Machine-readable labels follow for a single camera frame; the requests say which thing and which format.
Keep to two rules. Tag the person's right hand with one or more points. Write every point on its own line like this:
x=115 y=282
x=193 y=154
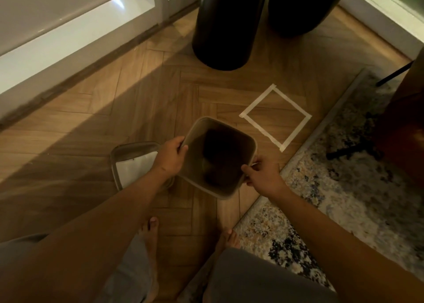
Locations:
x=266 y=177

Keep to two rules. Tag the person's left hand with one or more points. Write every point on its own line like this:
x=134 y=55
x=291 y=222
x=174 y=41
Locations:
x=169 y=158

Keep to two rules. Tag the person's right thumb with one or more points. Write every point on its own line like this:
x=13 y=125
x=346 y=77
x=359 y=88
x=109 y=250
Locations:
x=249 y=171

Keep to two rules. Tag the person's left thumb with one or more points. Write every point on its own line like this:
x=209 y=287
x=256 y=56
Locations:
x=181 y=142

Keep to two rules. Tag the grey plastic waste bin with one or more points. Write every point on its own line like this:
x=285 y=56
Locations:
x=218 y=157

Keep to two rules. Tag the person's left forearm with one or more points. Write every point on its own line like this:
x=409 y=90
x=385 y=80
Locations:
x=76 y=243

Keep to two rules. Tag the person's right forearm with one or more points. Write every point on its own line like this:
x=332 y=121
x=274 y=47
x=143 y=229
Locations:
x=344 y=249

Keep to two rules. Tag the grey bin lid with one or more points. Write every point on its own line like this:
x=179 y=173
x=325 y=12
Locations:
x=135 y=167

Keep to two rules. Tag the white tape square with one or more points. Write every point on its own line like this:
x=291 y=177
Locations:
x=275 y=115

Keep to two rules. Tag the person's right foot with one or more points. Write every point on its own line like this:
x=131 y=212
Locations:
x=227 y=241

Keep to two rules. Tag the person's foot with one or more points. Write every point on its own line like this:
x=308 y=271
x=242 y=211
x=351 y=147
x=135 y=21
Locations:
x=227 y=241
x=150 y=239

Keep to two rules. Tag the person's left foot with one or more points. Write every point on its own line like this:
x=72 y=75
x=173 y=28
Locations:
x=150 y=239

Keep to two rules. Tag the patterned grey rug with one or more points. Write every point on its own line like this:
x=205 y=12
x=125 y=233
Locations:
x=347 y=196

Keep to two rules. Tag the person's grey trousers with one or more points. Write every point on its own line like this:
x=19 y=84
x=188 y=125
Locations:
x=232 y=279

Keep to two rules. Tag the tall black floor vase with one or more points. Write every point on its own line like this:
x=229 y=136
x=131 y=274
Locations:
x=228 y=24

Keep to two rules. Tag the white cabinet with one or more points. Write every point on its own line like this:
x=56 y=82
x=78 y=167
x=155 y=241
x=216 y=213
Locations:
x=66 y=37

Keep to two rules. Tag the brown wooden furniture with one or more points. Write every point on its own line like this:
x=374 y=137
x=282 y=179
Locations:
x=402 y=130

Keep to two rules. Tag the black metal furniture leg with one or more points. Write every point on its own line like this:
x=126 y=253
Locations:
x=394 y=73

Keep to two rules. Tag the round black floor vase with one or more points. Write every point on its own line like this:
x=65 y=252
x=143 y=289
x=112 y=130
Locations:
x=304 y=4

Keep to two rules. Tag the white window frame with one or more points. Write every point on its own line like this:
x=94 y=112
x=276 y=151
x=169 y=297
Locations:
x=384 y=11

